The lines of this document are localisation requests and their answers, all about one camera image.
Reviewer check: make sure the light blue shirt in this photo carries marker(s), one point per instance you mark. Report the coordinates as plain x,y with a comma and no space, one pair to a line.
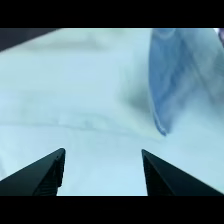
83,100

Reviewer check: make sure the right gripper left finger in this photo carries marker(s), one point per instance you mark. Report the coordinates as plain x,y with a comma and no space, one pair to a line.
40,178

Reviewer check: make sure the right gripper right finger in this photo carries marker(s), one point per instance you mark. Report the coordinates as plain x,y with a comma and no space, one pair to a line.
168,180

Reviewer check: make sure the blue garment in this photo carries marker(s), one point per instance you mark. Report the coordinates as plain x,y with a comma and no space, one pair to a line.
180,76

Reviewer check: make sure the purple garment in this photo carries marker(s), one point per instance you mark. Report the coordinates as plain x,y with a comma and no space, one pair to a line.
221,32

